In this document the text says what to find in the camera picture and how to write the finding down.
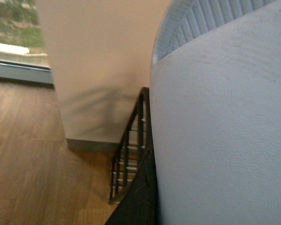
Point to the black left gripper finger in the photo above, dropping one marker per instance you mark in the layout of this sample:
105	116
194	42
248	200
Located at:
138	206

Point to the light blue slipper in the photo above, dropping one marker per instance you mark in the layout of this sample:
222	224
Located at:
215	98

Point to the black metal shoe rack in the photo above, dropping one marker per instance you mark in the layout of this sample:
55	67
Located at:
135	141

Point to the dark window frame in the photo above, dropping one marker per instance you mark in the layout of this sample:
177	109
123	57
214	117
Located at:
25	73

